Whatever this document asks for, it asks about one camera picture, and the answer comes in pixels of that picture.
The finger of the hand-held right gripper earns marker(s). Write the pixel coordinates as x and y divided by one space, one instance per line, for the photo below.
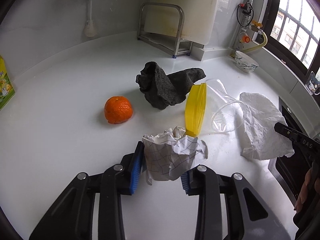
300 141

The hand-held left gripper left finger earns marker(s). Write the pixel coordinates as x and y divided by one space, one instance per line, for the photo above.
136 170

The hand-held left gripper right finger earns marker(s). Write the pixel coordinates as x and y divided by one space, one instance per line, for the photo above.
186 183

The checked paper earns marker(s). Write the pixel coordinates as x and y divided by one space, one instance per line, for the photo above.
170 155

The white paper napkin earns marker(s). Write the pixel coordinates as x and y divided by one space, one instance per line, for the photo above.
260 130

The orange tangerine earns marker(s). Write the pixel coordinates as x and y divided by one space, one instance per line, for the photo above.
117 110

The dark grey cloth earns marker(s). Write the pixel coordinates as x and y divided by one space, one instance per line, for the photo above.
162 90

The clear plastic cup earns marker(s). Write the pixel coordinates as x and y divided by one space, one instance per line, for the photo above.
225 100

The person's right hand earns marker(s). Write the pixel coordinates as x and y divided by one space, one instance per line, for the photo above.
303 192

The black kitchen sink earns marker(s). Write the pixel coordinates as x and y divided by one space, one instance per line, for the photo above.
285 175

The printed glass mug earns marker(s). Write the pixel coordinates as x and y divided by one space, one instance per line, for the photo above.
313 83

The white blue patterned bowl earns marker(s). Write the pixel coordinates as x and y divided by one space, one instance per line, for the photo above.
246 63

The white regulator orange knob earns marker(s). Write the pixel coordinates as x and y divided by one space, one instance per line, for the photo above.
245 39

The yellow gas valve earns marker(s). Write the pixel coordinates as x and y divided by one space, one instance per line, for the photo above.
257 25

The steel board rack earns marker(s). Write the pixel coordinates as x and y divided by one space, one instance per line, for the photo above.
160 40

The dark framed window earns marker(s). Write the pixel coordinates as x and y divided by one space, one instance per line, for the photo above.
271 5

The black gas valve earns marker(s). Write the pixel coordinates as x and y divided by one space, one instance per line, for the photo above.
247 7

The blue white bottle brush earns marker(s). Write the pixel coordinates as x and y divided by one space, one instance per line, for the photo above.
90 28

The yellow green seasoning pouch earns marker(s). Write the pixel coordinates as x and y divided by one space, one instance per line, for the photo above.
6 87

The white cutting board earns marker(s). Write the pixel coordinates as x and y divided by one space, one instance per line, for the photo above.
195 5

